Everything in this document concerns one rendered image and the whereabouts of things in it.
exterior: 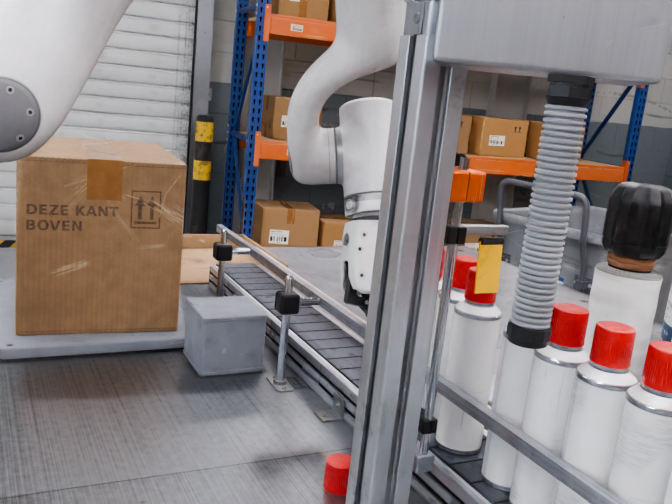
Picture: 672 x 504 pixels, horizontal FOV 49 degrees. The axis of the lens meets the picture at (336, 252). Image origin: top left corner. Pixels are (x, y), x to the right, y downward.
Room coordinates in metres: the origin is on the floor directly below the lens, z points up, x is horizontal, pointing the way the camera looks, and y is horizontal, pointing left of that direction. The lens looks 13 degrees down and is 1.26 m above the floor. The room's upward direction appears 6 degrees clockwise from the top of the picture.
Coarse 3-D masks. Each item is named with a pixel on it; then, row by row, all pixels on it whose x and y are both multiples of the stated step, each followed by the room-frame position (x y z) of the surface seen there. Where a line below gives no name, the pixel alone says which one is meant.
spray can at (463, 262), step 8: (456, 256) 0.82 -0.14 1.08; (464, 256) 0.83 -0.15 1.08; (456, 264) 0.81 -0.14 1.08; (464, 264) 0.80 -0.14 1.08; (472, 264) 0.80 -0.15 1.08; (456, 272) 0.81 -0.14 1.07; (464, 272) 0.80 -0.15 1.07; (456, 280) 0.81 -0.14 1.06; (464, 280) 0.80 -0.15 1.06; (456, 288) 0.81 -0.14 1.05; (464, 288) 0.80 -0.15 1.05; (456, 296) 0.80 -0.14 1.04; (448, 312) 0.80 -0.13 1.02; (448, 320) 0.80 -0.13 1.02; (448, 328) 0.80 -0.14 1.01; (448, 336) 0.80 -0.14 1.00; (432, 344) 0.82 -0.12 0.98; (448, 344) 0.80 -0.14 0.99; (432, 352) 0.81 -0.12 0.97; (440, 368) 0.80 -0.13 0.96; (424, 400) 0.82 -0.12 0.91; (440, 400) 0.80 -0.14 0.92; (424, 408) 0.81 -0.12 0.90
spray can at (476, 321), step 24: (456, 312) 0.76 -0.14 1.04; (480, 312) 0.75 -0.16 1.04; (456, 336) 0.76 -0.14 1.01; (480, 336) 0.74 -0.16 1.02; (456, 360) 0.75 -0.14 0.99; (480, 360) 0.74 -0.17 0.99; (456, 384) 0.75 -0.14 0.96; (480, 384) 0.75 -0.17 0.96; (456, 408) 0.75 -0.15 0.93; (456, 432) 0.75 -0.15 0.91; (480, 432) 0.75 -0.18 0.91
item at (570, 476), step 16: (240, 240) 1.34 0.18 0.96; (256, 256) 1.26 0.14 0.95; (288, 272) 1.14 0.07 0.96; (304, 288) 1.07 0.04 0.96; (320, 304) 1.02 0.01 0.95; (336, 304) 0.99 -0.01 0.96; (352, 320) 0.93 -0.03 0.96; (448, 384) 0.74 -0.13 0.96; (464, 400) 0.71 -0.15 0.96; (480, 416) 0.68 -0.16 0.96; (496, 416) 0.67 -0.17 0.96; (496, 432) 0.66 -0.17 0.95; (512, 432) 0.64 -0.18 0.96; (528, 448) 0.62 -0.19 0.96; (544, 448) 0.61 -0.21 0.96; (544, 464) 0.60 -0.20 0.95; (560, 464) 0.59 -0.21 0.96; (560, 480) 0.58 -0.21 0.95; (576, 480) 0.57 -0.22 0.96; (592, 480) 0.56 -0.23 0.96; (592, 496) 0.55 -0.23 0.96; (608, 496) 0.54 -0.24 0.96
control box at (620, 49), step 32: (448, 0) 0.58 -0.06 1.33; (480, 0) 0.58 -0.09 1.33; (512, 0) 0.58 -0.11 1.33; (544, 0) 0.57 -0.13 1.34; (576, 0) 0.57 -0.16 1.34; (608, 0) 0.57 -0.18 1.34; (640, 0) 0.56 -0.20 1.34; (448, 32) 0.58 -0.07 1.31; (480, 32) 0.58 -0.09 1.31; (512, 32) 0.58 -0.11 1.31; (544, 32) 0.57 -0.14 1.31; (576, 32) 0.57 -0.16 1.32; (608, 32) 0.57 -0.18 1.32; (640, 32) 0.56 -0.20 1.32; (448, 64) 0.60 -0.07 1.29; (480, 64) 0.58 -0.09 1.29; (512, 64) 0.58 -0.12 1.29; (544, 64) 0.57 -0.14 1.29; (576, 64) 0.57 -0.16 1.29; (608, 64) 0.57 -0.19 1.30; (640, 64) 0.56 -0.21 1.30
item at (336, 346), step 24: (216, 264) 1.47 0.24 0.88; (240, 264) 1.48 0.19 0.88; (264, 288) 1.32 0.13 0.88; (312, 312) 1.21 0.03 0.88; (312, 336) 1.08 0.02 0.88; (336, 336) 1.10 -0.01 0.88; (336, 360) 0.99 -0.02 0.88; (360, 360) 1.00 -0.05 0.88; (456, 456) 0.74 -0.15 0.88; (480, 456) 0.75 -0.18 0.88; (480, 480) 0.69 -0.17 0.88
